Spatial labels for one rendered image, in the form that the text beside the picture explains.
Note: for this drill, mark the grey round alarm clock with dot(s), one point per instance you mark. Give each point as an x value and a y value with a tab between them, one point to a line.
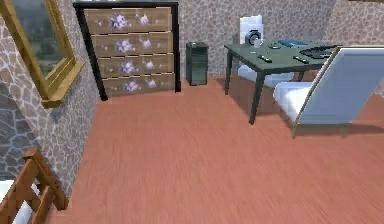
253	36

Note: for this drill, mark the small dark round object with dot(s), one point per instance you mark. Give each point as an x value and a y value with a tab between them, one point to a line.
274	46

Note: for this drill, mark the white chair with wooden frame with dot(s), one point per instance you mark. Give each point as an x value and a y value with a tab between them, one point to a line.
343	86

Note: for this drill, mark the wooden framed window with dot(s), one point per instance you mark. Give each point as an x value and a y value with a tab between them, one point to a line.
43	40

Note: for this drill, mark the small white cup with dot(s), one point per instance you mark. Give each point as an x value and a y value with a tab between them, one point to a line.
257	43

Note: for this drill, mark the black wooden chest of drawers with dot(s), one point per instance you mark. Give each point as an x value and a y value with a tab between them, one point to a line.
133	50

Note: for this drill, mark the teal book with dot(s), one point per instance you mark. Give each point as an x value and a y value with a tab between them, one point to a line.
292	43

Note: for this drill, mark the dark green bin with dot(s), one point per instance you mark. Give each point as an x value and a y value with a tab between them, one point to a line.
196	65

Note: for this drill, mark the dark green table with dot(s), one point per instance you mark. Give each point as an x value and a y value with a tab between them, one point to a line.
283	58

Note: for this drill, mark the black remote control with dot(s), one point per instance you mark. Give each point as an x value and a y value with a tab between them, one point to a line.
265	59
300	59

